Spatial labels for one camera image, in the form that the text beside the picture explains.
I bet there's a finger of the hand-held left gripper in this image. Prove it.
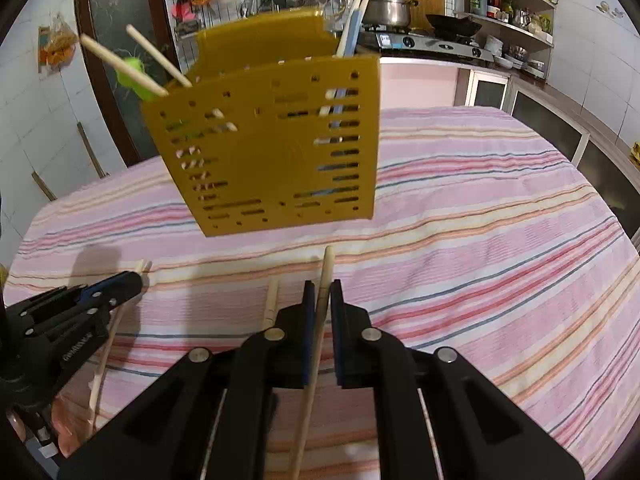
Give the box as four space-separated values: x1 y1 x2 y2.
5 271 147 312
20 287 118 337

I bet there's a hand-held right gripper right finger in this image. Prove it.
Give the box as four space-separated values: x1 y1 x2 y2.
330 279 586 480

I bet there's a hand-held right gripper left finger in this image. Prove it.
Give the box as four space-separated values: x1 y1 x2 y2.
57 280 318 480

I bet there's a wooden chopstick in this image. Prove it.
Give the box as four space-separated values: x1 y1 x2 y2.
264 279 280 330
125 24 192 88
289 246 336 480
336 0 365 56
86 259 153 438
79 34 170 98
324 0 373 117

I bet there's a yellow perforated utensil holder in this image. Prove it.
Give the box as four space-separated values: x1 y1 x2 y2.
140 7 382 238

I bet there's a green handled metal fork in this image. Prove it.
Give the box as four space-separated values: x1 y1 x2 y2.
116 57 157 102

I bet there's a pale blue handled utensil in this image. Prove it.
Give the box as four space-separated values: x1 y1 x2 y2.
330 7 362 116

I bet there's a person's left hand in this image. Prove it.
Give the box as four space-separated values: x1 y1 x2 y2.
47 392 98 461

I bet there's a wooden stick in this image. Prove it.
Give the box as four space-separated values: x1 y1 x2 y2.
76 121 110 180
31 171 58 203

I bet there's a pink striped tablecloth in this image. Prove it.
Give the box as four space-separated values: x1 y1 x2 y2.
0 105 640 480

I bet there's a dark red glass door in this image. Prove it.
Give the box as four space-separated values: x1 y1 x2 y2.
72 0 201 167

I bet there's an orange hanging plastic bag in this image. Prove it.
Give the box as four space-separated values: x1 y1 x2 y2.
37 12 78 78

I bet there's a gas stove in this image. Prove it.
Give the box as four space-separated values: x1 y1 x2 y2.
356 29 496 63

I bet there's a black wok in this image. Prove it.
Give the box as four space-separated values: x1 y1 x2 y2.
425 12 483 40

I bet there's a steel cooking pot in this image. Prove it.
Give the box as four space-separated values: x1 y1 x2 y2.
361 0 420 30

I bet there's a white corner shelf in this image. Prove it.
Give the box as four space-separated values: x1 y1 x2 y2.
452 0 558 53

